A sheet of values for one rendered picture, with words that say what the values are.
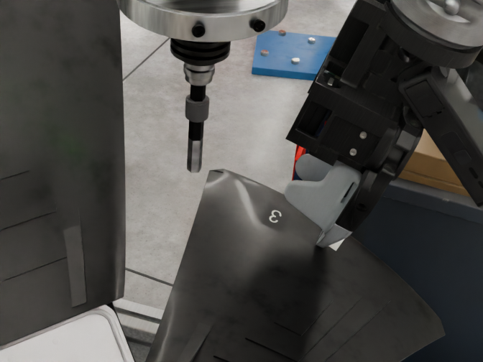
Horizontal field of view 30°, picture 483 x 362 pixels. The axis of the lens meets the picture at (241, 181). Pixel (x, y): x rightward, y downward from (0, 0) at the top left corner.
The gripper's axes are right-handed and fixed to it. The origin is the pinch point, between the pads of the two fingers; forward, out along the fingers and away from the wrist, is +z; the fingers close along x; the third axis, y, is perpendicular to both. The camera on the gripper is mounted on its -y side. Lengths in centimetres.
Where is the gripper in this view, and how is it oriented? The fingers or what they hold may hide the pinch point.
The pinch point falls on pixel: (335, 236)
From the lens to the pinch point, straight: 70.6
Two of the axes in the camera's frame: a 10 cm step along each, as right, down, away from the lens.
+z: -3.5, 7.0, 6.2
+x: -2.8, 5.6, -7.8
